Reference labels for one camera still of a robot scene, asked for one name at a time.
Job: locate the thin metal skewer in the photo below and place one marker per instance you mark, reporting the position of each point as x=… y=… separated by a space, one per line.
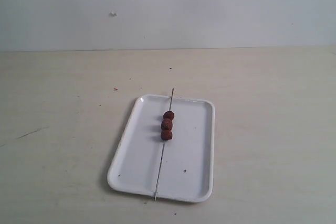
x=162 y=153

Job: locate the red date piece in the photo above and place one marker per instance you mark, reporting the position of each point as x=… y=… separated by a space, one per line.
x=169 y=115
x=166 y=135
x=166 y=124

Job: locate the white rectangular plastic tray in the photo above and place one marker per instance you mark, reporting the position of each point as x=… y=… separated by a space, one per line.
x=188 y=161

